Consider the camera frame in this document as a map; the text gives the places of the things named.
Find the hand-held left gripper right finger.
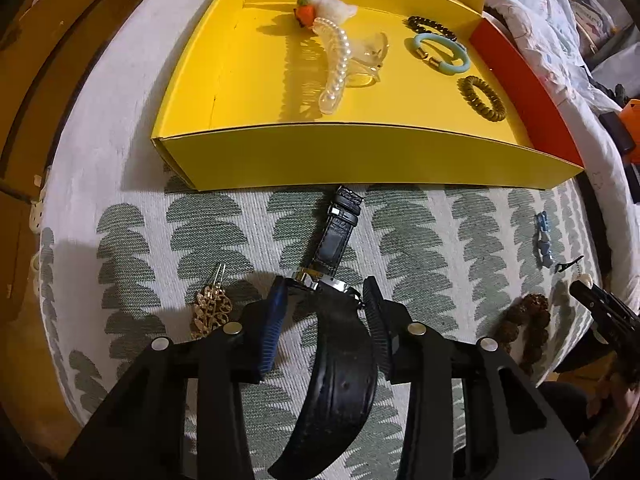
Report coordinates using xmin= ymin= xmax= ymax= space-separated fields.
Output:
xmin=361 ymin=276 xmax=591 ymax=480

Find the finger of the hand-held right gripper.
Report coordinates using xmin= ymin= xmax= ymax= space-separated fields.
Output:
xmin=570 ymin=280 xmax=640 ymax=346

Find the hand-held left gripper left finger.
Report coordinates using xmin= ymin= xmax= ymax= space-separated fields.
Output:
xmin=60 ymin=276 xmax=288 ymax=480

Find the small black hair clip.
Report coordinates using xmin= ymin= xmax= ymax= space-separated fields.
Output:
xmin=554 ymin=255 xmax=596 ymax=286

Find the black leather strap watch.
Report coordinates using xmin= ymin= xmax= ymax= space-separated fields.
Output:
xmin=267 ymin=185 xmax=378 ymax=480

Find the yellow cardboard box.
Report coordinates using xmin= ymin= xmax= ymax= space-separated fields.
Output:
xmin=151 ymin=0 xmax=586 ymax=192

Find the brown coil bracelet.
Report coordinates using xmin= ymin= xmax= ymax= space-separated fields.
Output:
xmin=459 ymin=75 xmax=507 ymax=123

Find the pearl hair clip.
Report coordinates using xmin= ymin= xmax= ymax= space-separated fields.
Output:
xmin=312 ymin=16 xmax=351 ymax=116

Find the light blue bangle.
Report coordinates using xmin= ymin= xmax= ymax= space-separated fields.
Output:
xmin=412 ymin=32 xmax=471 ymax=76

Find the clear claw hair clip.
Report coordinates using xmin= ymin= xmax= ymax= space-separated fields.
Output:
xmin=345 ymin=30 xmax=390 ymax=88

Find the black bead bracelet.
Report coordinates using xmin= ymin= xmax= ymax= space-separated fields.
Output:
xmin=406 ymin=15 xmax=458 ymax=43

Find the gold filigree hair pin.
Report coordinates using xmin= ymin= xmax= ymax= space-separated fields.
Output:
xmin=189 ymin=262 xmax=233 ymax=341

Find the blue hair clip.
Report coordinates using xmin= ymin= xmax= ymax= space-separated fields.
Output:
xmin=534 ymin=211 xmax=555 ymax=268

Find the green leaf patterned bed sheet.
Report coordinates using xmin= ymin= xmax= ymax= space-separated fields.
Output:
xmin=40 ymin=0 xmax=621 ymax=480

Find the orange plastic basket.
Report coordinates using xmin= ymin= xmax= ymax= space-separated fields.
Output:
xmin=617 ymin=100 xmax=640 ymax=163

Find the light blue printed quilt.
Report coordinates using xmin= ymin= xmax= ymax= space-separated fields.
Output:
xmin=470 ymin=0 xmax=640 ymax=241

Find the wooden wardrobe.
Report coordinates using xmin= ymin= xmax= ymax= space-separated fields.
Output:
xmin=0 ymin=0 xmax=146 ymax=241

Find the brown rudraksha bead bracelet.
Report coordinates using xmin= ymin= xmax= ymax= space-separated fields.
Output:
xmin=500 ymin=294 xmax=551 ymax=376

